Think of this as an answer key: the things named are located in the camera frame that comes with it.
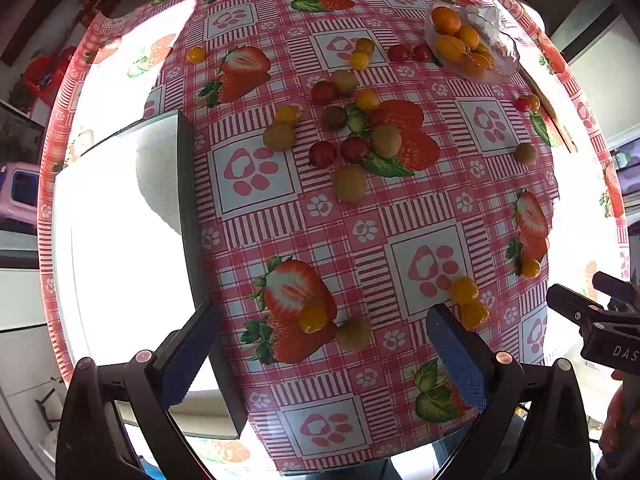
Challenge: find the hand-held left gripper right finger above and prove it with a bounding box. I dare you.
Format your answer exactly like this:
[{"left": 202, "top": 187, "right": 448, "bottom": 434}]
[{"left": 426, "top": 302, "right": 596, "bottom": 480}]

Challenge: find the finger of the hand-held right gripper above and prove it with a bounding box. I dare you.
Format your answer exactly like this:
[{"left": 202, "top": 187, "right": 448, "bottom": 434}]
[
  {"left": 546, "top": 284, "right": 606, "bottom": 329},
  {"left": 592, "top": 271, "right": 638, "bottom": 304}
]

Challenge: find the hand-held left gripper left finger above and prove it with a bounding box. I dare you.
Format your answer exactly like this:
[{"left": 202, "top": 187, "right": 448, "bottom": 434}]
[{"left": 55, "top": 300, "right": 226, "bottom": 480}]

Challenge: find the white tray with dark rim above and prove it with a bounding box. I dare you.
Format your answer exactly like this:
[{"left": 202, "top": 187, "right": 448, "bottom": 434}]
[{"left": 52, "top": 109, "right": 250, "bottom": 441}]

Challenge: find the person's right hand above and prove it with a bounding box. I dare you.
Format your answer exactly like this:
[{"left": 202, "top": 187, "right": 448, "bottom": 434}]
[{"left": 595, "top": 375, "right": 640, "bottom": 480}]

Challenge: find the red checkered strawberry tablecloth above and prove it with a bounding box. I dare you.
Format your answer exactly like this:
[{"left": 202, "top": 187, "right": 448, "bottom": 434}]
[{"left": 37, "top": 0, "right": 631, "bottom": 476}]

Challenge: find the purple plastic stool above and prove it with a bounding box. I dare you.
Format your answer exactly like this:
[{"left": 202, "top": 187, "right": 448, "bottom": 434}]
[{"left": 0, "top": 162, "right": 41, "bottom": 233}]

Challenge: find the clear glass bowl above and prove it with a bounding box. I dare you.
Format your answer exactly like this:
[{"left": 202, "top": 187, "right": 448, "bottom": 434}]
[{"left": 424, "top": 1, "right": 521, "bottom": 83}]

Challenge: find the dark green cherry tomato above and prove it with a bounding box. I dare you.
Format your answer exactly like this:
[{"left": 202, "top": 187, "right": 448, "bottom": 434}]
[{"left": 321, "top": 106, "right": 348, "bottom": 131}]

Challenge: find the heap of orange tomatoes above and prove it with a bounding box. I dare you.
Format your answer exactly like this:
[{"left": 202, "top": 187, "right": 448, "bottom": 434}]
[{"left": 431, "top": 6, "right": 497, "bottom": 80}]

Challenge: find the red plastic stool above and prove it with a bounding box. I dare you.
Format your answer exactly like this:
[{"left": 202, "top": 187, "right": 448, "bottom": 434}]
[{"left": 22, "top": 47, "right": 76, "bottom": 106}]

